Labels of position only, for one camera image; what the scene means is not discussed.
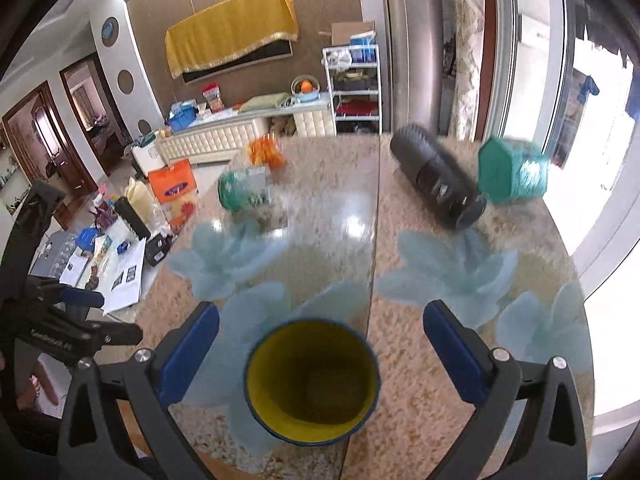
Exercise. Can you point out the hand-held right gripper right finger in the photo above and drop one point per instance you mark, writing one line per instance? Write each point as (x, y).
(452, 355)

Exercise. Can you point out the brown wooden door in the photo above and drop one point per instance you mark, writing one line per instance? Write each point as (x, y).
(35, 135)

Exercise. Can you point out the white paper sheet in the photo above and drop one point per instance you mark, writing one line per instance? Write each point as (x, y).
(125, 275)

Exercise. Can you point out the person's left hand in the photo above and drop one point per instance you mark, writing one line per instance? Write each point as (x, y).
(42, 382)

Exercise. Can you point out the blue plastic basket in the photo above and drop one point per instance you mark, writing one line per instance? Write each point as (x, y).
(182, 119)

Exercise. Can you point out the fruit basket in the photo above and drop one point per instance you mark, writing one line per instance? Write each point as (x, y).
(306, 90)

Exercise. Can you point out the white shelf rack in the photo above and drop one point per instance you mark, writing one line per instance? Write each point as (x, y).
(352, 92)

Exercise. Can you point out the green hexagonal container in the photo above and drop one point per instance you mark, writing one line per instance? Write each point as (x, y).
(510, 172)

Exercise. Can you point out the small blue box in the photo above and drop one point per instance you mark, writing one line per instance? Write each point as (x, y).
(86, 238)

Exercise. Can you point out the cardboard box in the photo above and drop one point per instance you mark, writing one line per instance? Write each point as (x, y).
(350, 30)

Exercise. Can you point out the white tufted cabinet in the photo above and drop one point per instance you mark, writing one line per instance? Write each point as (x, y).
(225, 135)

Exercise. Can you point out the red snack bag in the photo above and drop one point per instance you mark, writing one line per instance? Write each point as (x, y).
(213, 96)

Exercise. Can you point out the black cylindrical bottle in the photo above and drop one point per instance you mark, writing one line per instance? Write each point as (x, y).
(440, 175)

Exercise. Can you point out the yellow plastic bag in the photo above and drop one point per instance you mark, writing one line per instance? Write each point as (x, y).
(142, 200)

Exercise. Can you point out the grey standing air conditioner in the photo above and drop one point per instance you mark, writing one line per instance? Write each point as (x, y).
(412, 45)

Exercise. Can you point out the green cushion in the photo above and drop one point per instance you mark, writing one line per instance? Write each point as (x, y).
(262, 101)

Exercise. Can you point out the orange plastic container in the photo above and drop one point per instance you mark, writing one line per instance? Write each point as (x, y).
(267, 152)

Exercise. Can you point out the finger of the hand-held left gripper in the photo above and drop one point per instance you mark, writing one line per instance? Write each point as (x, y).
(122, 333)
(82, 297)

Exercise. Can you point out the patterned curtain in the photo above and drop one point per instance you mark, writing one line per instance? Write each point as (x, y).
(470, 50)

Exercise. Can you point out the yellow cloth cover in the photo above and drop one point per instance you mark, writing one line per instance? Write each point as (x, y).
(230, 27)

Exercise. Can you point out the clear jar with green lid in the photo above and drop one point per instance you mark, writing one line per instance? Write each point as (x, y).
(240, 191)

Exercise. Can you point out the black wall television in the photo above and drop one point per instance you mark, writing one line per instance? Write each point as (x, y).
(240, 62)

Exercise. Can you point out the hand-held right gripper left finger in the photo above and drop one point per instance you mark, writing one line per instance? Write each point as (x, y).
(191, 347)

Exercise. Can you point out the blue wrapped pack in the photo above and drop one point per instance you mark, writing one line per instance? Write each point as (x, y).
(363, 47)

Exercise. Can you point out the blue cup with yellow inside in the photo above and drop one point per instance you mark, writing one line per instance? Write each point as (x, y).
(310, 385)

